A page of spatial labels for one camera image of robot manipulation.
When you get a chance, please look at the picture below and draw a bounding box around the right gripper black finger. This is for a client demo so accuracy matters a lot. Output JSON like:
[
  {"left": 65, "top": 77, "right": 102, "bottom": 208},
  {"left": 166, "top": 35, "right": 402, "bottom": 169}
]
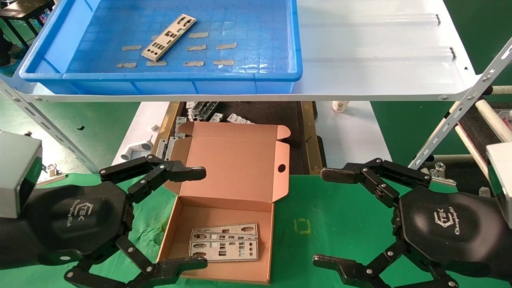
[
  {"left": 312, "top": 242, "right": 460, "bottom": 288},
  {"left": 320, "top": 158, "right": 432, "bottom": 208}
]

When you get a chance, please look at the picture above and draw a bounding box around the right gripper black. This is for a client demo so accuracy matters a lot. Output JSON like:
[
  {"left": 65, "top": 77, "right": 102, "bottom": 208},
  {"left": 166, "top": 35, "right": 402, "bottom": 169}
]
[{"left": 394, "top": 187, "right": 512, "bottom": 280}]

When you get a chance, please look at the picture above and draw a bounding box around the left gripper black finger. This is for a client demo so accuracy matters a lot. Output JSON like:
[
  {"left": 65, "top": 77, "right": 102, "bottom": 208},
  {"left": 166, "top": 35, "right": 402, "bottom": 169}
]
[{"left": 99, "top": 155, "right": 207, "bottom": 204}]

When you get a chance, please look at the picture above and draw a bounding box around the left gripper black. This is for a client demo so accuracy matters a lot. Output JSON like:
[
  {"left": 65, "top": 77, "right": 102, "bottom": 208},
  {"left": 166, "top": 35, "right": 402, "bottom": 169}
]
[{"left": 0, "top": 182, "right": 208, "bottom": 288}]

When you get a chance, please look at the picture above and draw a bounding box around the metal io shield plate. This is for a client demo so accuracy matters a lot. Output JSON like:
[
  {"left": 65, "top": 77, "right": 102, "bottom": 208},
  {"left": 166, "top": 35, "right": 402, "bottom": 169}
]
[
  {"left": 190, "top": 231, "right": 257, "bottom": 243},
  {"left": 193, "top": 222, "right": 258, "bottom": 236},
  {"left": 189, "top": 240, "right": 259, "bottom": 263},
  {"left": 141, "top": 14, "right": 197, "bottom": 61}
]

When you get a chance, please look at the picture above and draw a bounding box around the brown cardboard box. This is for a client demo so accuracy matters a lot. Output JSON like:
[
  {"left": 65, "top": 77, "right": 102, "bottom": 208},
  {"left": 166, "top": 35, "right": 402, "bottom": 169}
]
[{"left": 155, "top": 121, "right": 291, "bottom": 285}]

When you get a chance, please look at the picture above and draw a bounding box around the wood framed black tray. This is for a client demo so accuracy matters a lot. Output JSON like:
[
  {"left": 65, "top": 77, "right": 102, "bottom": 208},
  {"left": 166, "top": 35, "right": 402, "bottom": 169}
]
[{"left": 144, "top": 101, "right": 328, "bottom": 175}]

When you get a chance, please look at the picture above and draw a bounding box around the blue plastic tray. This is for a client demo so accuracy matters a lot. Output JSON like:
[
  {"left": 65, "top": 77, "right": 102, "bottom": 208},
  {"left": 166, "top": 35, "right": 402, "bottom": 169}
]
[{"left": 19, "top": 0, "right": 302, "bottom": 95}]

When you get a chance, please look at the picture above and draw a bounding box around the green cloth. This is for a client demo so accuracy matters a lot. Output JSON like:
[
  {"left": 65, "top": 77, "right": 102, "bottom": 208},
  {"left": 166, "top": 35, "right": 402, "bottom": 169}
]
[{"left": 0, "top": 173, "right": 512, "bottom": 288}]

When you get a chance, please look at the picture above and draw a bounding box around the white plastic pipe fitting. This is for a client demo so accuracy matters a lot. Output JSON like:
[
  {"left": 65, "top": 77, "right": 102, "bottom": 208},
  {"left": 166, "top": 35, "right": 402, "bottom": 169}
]
[{"left": 120, "top": 136, "right": 154, "bottom": 161}]

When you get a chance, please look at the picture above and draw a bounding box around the silver binder clip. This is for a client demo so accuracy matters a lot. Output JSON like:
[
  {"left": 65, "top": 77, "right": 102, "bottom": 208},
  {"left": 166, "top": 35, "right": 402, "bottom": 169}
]
[
  {"left": 426, "top": 162, "right": 457, "bottom": 186},
  {"left": 36, "top": 163, "right": 66, "bottom": 187}
]

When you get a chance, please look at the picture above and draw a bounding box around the white metal shelf board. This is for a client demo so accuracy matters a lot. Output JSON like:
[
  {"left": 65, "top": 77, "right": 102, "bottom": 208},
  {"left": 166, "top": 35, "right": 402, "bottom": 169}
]
[{"left": 0, "top": 0, "right": 478, "bottom": 102}]

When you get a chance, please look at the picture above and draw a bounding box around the black table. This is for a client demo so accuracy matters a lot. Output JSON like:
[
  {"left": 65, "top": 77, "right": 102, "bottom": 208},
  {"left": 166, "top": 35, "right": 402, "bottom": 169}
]
[{"left": 0, "top": 0, "right": 55, "bottom": 38}]

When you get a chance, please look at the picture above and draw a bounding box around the right wrist grey camera box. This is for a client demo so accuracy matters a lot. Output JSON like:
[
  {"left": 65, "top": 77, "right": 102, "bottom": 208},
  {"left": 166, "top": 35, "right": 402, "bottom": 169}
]
[{"left": 486, "top": 142, "right": 512, "bottom": 228}]

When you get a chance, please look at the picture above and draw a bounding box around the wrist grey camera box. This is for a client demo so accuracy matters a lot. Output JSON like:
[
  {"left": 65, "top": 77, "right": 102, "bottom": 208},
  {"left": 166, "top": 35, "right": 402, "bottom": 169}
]
[
  {"left": 486, "top": 142, "right": 512, "bottom": 228},
  {"left": 0, "top": 131, "right": 43, "bottom": 219}
]

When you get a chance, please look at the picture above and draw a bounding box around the grey perforated shelf post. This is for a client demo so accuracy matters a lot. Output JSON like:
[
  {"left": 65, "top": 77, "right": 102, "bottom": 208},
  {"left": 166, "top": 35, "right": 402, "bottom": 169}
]
[
  {"left": 0, "top": 80, "right": 98, "bottom": 173},
  {"left": 408, "top": 38, "right": 512, "bottom": 170}
]

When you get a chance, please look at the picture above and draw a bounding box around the left wrist grey camera box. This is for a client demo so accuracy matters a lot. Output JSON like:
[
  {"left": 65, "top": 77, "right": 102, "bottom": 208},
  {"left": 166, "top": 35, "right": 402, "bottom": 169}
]
[{"left": 0, "top": 131, "right": 43, "bottom": 219}]

